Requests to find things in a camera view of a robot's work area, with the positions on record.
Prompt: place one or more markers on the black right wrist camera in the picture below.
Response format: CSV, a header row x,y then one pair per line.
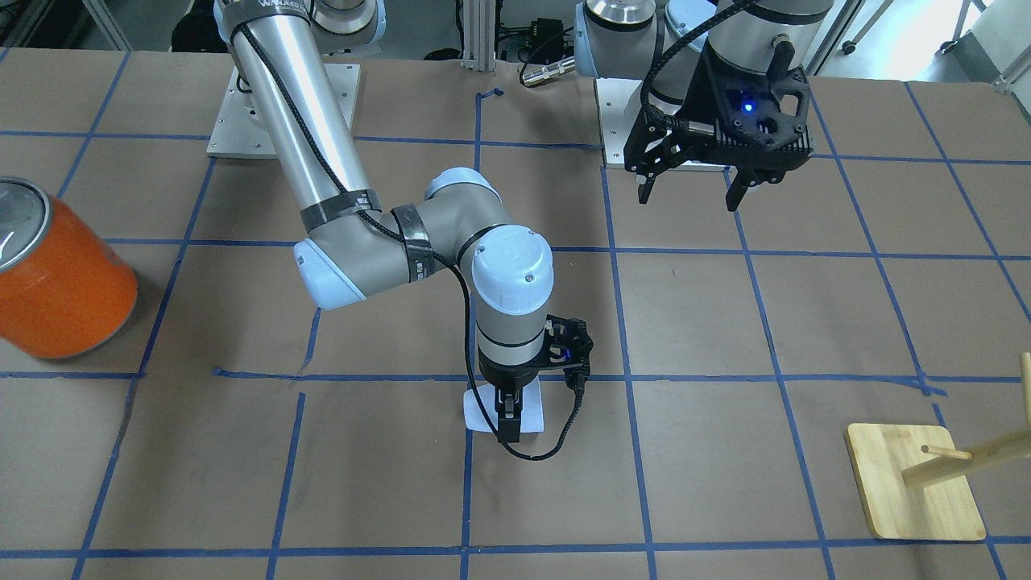
x,y
567,345

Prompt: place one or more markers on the light blue plastic cup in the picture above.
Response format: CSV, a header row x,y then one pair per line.
x,y
531,417

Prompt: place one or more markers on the aluminium frame post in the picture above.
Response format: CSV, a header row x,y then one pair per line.
x,y
479,34

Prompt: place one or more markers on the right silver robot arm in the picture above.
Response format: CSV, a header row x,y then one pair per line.
x,y
354,248

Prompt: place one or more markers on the orange canister with grey lid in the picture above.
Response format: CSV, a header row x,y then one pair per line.
x,y
63,290

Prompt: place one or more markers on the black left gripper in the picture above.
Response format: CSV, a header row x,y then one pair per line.
x,y
714,90

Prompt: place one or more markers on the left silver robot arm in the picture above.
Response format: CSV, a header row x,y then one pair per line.
x,y
658,44

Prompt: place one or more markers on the wooden mug tree stand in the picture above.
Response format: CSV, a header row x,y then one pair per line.
x,y
912,478

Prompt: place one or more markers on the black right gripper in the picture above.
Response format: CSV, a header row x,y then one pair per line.
x,y
507,376

